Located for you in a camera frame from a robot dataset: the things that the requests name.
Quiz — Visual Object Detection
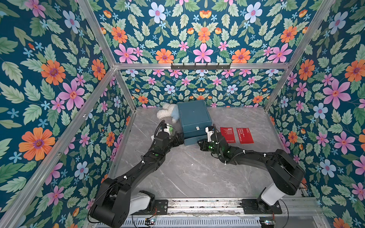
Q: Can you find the aluminium corner frame post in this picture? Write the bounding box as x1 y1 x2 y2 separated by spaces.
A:
78 0 136 113
264 0 336 113

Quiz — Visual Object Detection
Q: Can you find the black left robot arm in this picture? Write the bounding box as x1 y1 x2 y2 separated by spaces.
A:
87 120 184 228

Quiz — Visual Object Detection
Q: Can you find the red postcard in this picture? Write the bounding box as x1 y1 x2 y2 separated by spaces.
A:
220 127 236 143
237 128 254 144

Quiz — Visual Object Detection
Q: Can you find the aluminium corner frame post left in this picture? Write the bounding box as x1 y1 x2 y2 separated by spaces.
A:
78 0 136 113

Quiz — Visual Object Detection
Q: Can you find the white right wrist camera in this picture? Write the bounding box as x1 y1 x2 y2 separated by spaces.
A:
205 126 215 143

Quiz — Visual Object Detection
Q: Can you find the metal hook rail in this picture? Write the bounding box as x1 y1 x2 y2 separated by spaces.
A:
170 63 231 71

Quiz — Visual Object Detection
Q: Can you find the white plush toy blue hoodie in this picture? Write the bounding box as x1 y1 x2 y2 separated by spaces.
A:
156 104 180 124

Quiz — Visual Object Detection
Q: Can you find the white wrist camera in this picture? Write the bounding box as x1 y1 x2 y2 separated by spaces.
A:
205 126 215 143
163 124 174 135

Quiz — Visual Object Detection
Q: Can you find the aluminium corner frame post right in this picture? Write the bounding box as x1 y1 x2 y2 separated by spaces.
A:
264 0 336 113

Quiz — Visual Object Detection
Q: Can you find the green lidded air freshener can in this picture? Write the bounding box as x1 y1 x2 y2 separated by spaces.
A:
166 125 174 135

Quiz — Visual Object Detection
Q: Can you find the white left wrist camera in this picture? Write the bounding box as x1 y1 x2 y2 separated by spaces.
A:
163 124 174 135

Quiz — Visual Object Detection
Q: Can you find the teal drawer cabinet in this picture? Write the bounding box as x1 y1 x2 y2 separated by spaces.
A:
177 100 212 146

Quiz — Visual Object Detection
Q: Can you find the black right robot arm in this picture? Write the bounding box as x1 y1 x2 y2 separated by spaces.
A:
197 125 305 214

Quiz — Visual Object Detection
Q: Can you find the aluminium horizontal frame bar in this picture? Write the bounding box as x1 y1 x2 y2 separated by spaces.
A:
114 63 290 71

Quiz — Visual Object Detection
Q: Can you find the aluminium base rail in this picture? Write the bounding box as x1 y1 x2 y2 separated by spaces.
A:
85 197 331 228

